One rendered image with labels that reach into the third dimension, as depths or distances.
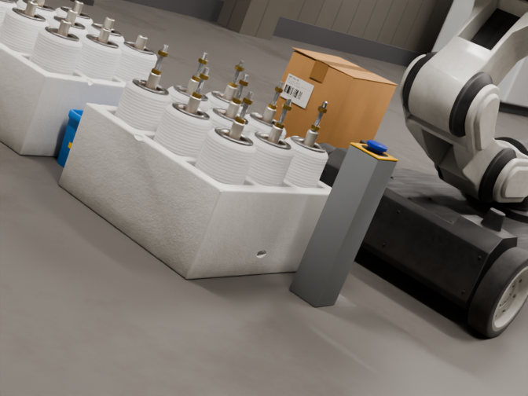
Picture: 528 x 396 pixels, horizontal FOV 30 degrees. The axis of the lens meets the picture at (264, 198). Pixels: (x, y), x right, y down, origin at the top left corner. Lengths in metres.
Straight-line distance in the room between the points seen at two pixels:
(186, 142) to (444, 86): 0.56
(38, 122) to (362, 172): 0.70
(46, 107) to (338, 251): 0.69
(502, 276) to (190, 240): 0.67
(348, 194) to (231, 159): 0.24
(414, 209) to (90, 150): 0.71
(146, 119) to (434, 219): 0.66
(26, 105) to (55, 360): 0.86
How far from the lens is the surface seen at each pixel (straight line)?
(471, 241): 2.11
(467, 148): 2.12
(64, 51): 2.12
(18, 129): 2.12
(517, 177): 2.40
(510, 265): 2.09
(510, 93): 7.00
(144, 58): 2.29
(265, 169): 1.86
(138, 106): 1.91
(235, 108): 1.95
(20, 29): 2.21
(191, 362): 1.49
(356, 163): 1.83
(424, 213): 2.16
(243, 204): 1.78
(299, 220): 1.94
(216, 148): 1.76
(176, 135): 1.84
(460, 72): 2.07
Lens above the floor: 0.64
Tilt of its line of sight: 15 degrees down
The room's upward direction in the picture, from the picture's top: 22 degrees clockwise
